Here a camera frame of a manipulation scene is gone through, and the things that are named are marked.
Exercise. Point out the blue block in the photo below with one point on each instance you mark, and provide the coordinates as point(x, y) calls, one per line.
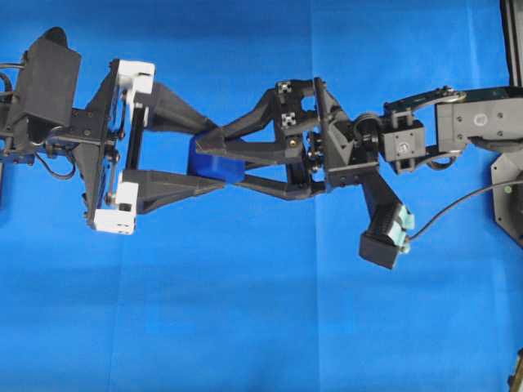
point(229, 170)

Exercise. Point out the blue cloth mat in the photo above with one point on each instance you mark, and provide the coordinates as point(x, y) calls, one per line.
point(238, 291)

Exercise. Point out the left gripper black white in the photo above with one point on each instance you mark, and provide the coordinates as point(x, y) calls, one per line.
point(112, 199)

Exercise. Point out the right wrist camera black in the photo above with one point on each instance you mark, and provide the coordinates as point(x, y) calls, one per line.
point(386, 236)

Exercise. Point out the black aluminium frame post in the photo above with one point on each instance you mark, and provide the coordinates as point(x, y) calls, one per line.
point(511, 12)

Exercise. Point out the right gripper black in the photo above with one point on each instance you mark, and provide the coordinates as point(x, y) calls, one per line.
point(335, 155)

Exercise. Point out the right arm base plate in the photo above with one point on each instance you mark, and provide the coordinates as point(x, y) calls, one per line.
point(507, 199)

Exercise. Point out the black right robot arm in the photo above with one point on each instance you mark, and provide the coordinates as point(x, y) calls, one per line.
point(433, 128)

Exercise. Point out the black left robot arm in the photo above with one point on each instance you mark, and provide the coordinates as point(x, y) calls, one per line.
point(30, 139)

